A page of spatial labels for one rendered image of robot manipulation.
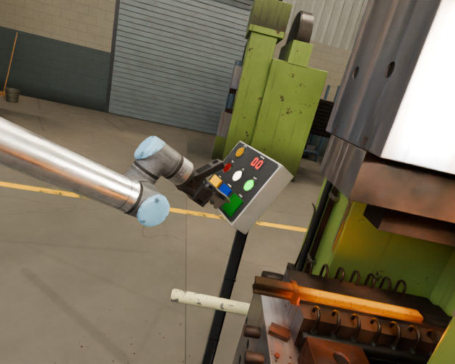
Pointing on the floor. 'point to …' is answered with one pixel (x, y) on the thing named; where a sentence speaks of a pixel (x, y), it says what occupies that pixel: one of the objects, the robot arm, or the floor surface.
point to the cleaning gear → (9, 87)
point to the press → (275, 89)
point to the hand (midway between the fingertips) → (228, 199)
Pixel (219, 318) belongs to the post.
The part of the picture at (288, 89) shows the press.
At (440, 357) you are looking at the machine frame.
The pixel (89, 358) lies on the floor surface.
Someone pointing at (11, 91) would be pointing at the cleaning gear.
